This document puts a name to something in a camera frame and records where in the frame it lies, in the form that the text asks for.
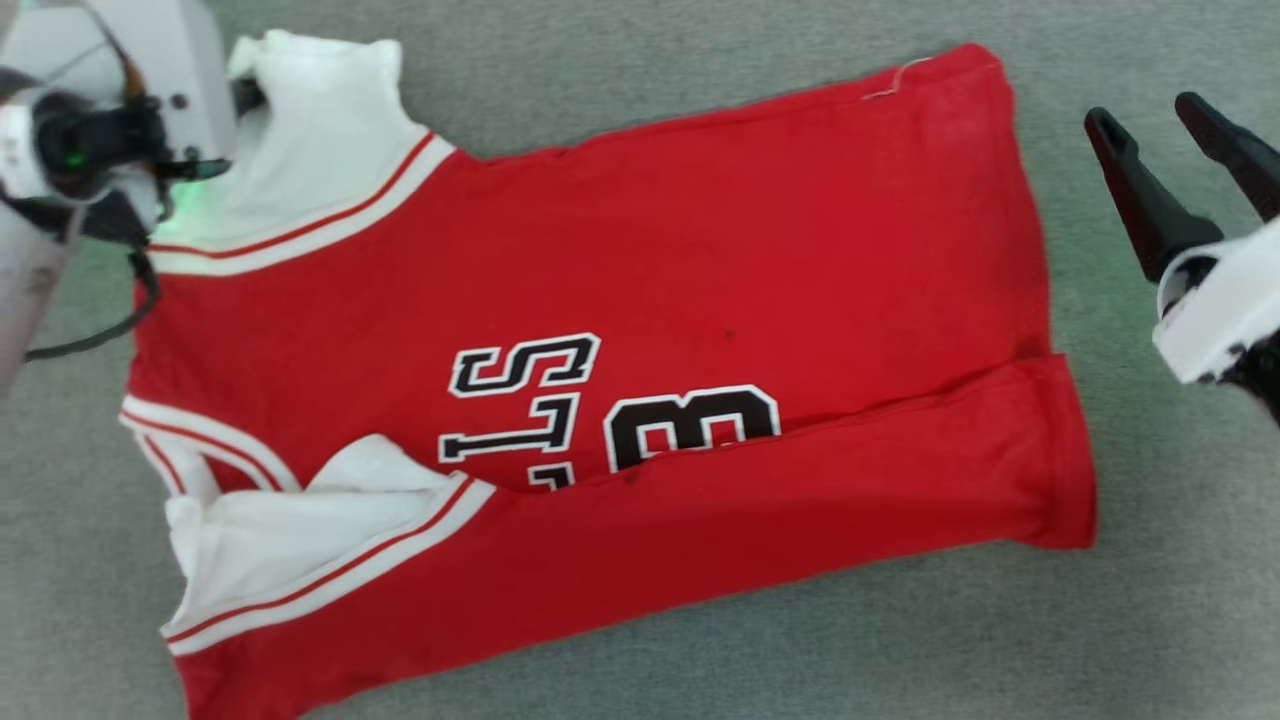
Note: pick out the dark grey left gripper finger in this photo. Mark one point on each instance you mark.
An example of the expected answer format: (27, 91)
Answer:
(248, 96)

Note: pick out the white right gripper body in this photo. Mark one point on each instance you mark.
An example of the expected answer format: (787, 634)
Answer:
(1225, 310)

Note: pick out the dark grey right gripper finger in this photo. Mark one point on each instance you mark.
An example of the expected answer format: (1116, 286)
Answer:
(1235, 145)
(1150, 200)

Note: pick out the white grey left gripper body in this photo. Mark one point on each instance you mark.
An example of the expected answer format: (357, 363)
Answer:
(170, 70)

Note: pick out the red and white basketball jersey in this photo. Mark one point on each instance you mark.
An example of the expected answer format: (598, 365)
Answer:
(700, 250)

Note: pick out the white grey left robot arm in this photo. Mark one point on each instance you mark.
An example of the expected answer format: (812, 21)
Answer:
(25, 290)

